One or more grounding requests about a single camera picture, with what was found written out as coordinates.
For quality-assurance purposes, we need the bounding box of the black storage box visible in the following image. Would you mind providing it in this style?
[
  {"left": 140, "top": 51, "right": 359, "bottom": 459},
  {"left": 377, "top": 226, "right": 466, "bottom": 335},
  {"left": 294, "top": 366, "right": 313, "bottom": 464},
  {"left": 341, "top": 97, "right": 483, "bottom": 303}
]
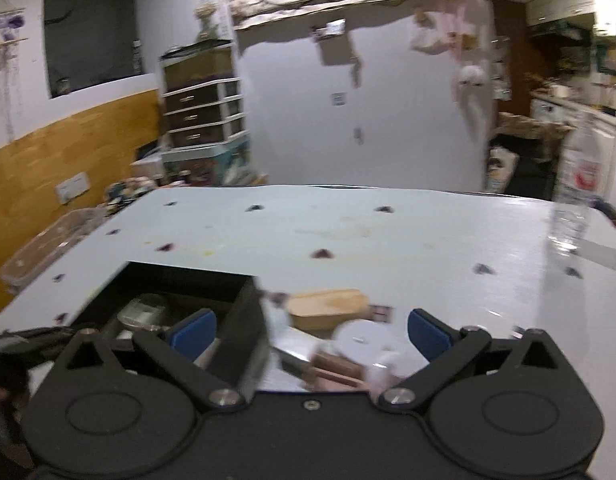
[{"left": 70, "top": 261, "right": 269, "bottom": 400}]

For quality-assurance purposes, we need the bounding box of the wooden oval brush block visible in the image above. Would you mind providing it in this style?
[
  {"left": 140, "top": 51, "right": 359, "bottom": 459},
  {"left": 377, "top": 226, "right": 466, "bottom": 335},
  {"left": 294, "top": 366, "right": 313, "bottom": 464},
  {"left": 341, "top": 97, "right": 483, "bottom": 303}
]
[{"left": 286, "top": 289, "right": 371, "bottom": 332}]

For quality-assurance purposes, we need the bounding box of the clear plastic storage bin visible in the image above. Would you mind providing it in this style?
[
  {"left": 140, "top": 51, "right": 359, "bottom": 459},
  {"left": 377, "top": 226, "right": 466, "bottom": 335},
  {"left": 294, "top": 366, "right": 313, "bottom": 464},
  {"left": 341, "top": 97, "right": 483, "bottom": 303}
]
[{"left": 0, "top": 206, "right": 107, "bottom": 295}]

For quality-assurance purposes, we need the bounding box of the painted teal cabinet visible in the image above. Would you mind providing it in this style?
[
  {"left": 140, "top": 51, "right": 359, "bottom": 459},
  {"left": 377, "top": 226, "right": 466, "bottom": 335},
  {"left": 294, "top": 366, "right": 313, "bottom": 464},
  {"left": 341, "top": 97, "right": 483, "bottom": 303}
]
[{"left": 161, "top": 133, "right": 256, "bottom": 188}]

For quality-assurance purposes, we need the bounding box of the clear plastic water bottle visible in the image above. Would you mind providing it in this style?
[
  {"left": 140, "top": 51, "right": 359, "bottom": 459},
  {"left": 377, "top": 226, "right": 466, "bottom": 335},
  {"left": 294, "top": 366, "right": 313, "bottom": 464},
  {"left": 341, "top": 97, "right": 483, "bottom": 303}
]
[{"left": 548, "top": 112, "right": 602, "bottom": 256}]

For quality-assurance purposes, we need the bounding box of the white washing machine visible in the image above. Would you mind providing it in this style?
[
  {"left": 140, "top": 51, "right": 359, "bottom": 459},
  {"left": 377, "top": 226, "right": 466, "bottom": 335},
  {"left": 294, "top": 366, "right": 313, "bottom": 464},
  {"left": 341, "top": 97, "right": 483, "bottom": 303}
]
[{"left": 530, "top": 92, "right": 616, "bottom": 160}]

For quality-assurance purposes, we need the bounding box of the white plastic drawer unit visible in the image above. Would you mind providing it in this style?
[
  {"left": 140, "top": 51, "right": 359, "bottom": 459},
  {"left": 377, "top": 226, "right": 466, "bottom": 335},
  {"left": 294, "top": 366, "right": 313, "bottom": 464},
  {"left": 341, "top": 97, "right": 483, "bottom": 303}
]
[{"left": 163, "top": 77, "right": 247, "bottom": 148}]

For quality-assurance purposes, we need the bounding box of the white sheep plush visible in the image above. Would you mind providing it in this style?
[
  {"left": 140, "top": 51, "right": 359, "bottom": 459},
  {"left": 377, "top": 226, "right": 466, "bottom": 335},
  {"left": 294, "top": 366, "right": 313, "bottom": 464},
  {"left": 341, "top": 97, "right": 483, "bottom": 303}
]
[{"left": 457, "top": 64, "right": 487, "bottom": 87}]

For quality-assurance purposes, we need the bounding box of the glass fish tank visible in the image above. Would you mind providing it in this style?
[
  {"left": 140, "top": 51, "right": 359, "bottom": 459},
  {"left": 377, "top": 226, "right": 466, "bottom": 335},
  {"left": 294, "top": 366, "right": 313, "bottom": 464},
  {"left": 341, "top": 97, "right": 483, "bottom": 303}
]
[{"left": 159, "top": 39, "right": 234, "bottom": 91}]

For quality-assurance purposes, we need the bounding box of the dried flower vase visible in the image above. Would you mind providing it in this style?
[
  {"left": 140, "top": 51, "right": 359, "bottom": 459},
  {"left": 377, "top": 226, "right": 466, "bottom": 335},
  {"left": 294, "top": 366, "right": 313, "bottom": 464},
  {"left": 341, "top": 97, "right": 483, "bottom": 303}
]
[{"left": 194, "top": 0, "right": 218, "bottom": 41}]

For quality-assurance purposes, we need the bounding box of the white wall socket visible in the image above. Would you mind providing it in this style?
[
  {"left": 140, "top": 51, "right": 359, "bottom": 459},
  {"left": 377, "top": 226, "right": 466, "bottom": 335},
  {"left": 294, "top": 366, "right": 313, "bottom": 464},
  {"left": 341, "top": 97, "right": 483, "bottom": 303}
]
[{"left": 55, "top": 171, "right": 91, "bottom": 205}]

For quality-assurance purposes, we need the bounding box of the dark wall window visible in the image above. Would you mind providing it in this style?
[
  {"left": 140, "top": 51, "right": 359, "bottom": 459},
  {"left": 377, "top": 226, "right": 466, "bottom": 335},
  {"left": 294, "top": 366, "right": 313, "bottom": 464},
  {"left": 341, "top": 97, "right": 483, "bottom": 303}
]
[{"left": 43, "top": 0, "right": 144, "bottom": 98}]

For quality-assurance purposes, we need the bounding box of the macrame wall hanger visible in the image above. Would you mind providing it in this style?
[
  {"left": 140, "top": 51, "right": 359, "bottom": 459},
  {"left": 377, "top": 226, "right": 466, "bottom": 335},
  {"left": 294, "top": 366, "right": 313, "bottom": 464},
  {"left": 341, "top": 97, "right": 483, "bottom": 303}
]
[{"left": 0, "top": 8, "right": 27, "bottom": 146}]

